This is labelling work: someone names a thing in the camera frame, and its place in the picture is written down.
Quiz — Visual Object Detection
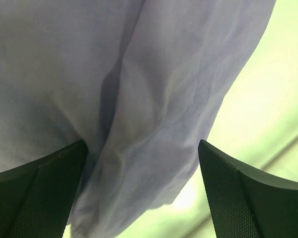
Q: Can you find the purple t-shirt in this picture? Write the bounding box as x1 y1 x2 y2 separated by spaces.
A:
0 0 275 238

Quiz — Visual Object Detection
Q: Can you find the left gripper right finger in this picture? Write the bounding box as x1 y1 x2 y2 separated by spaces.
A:
198 140 298 238

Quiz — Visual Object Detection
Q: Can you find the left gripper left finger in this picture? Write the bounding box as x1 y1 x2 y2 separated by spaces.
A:
0 140 87 238

